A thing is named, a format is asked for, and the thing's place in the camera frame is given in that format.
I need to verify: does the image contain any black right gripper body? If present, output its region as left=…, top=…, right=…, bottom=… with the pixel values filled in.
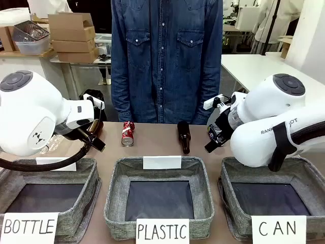
left=212, top=109, right=234, bottom=146

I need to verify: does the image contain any black backpack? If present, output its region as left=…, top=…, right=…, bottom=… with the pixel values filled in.
left=80, top=88, right=105, bottom=121

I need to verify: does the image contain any clear plastic storage bin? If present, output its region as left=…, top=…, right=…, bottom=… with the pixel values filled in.
left=15, top=38, right=50, bottom=55

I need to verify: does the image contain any large white empty table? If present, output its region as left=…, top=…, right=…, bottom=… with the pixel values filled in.
left=220, top=52, right=325, bottom=102

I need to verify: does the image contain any paper sign reading plastic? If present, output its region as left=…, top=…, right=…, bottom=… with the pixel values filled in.
left=136, top=218, right=190, bottom=244

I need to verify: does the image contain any white machine box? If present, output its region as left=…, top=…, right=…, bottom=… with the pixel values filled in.
left=235, top=6, right=259, bottom=31

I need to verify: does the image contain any black sleeved left arm cable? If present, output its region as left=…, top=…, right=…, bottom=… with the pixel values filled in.
left=0, top=138, right=93, bottom=171

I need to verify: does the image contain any black drink can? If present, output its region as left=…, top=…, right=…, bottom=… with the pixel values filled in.
left=207, top=123, right=219, bottom=140

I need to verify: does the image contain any paper sign reading bottle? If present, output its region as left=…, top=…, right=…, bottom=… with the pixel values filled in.
left=0, top=212, right=59, bottom=244

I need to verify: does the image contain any black sleeved right arm cable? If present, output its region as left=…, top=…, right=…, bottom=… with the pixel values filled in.
left=289, top=126, right=325, bottom=156

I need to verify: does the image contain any small brown cardboard box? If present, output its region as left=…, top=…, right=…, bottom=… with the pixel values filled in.
left=0, top=25, right=20, bottom=53

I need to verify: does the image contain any crushed pink-label plastic bottle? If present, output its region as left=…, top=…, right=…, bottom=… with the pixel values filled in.
left=42, top=134, right=61, bottom=155

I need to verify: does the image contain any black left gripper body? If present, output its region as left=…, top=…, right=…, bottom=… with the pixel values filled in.
left=76, top=127, right=96, bottom=144

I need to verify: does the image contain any crushed red can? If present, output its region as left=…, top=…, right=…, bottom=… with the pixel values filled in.
left=121, top=121, right=136, bottom=147

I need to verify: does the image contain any grey basket labelled plastic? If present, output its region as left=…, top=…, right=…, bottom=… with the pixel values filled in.
left=103, top=156, right=215, bottom=241

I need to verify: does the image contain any black right arm strap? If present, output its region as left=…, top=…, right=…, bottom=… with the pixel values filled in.
left=268, top=121, right=290, bottom=172

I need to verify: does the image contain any grey basket labelled bottle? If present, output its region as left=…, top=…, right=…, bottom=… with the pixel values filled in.
left=0, top=157, right=102, bottom=237

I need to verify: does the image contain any background person in white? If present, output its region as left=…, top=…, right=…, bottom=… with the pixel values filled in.
left=253, top=0, right=300, bottom=55

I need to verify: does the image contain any grey basket labelled can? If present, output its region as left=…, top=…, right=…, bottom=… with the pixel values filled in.
left=217, top=155, right=325, bottom=241

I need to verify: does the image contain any flat closed cardboard box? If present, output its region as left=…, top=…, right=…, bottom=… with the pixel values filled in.
left=51, top=39, right=96, bottom=53
left=57, top=48, right=100, bottom=63

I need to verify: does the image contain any open cardboard box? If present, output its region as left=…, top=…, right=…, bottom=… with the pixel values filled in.
left=47, top=12, right=96, bottom=43

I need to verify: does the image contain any tilted cardboard piece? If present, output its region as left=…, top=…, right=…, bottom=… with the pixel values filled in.
left=277, top=35, right=295, bottom=59

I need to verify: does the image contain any paper sign reading can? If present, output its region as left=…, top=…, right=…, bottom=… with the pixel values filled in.
left=251, top=215, right=307, bottom=244

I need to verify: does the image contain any person in denim shirt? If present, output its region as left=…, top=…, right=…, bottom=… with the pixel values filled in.
left=111, top=0, right=224, bottom=125

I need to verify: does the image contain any white foam sheet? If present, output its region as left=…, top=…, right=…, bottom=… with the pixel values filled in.
left=0, top=7, right=31, bottom=26

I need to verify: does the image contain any blank white card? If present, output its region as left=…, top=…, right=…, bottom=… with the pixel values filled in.
left=143, top=156, right=182, bottom=170
left=35, top=157, right=77, bottom=172

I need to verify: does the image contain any black sleeved arm cable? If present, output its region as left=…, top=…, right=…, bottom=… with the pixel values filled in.
left=0, top=138, right=93, bottom=171
left=289, top=126, right=325, bottom=156

